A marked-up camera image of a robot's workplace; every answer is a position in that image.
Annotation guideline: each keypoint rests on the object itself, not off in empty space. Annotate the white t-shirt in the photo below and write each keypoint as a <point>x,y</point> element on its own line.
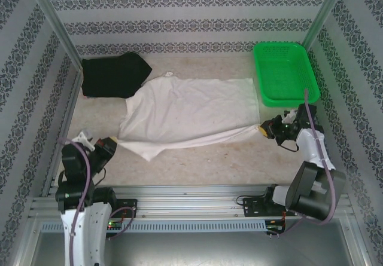
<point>185,107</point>

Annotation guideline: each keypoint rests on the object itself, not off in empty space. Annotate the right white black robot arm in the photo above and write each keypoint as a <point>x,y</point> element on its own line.
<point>311,188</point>

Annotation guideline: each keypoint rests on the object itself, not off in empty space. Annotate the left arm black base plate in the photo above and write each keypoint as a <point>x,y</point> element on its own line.
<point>128,207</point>

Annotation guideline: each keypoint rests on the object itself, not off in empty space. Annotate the aluminium frame post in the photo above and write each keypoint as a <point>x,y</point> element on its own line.
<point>321,21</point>
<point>54,21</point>

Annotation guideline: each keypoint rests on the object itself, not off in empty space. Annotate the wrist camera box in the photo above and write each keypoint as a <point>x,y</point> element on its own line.
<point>83,137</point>
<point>289,116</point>

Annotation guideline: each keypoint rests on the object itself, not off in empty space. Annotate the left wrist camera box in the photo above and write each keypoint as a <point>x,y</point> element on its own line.
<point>83,137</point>

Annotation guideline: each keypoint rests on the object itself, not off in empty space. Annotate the grey metal bottom panel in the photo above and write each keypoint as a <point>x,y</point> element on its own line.
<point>209,248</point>

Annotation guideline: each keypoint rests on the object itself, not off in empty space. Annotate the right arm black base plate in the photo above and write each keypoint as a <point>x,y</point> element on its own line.
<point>254,207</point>

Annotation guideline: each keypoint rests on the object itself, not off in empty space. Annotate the green plastic basket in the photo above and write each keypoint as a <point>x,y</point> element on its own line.
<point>281,74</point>

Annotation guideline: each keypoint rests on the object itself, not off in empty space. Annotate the aluminium side rail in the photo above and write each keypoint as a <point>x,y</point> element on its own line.
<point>64,119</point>
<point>326,146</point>

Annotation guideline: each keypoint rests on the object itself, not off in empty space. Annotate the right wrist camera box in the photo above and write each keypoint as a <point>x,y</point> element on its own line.
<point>289,116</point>

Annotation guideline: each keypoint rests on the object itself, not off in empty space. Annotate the pink blue garment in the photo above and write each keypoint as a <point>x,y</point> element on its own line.
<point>89,97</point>

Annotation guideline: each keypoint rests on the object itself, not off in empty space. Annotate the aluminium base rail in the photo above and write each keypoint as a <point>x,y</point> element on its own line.
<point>185,200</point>

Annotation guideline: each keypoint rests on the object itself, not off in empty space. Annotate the black t-shirt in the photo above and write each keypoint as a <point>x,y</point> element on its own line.
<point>110,74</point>

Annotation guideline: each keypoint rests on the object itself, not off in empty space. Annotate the small circuit board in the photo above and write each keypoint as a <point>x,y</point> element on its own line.
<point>115,225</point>
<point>276,225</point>

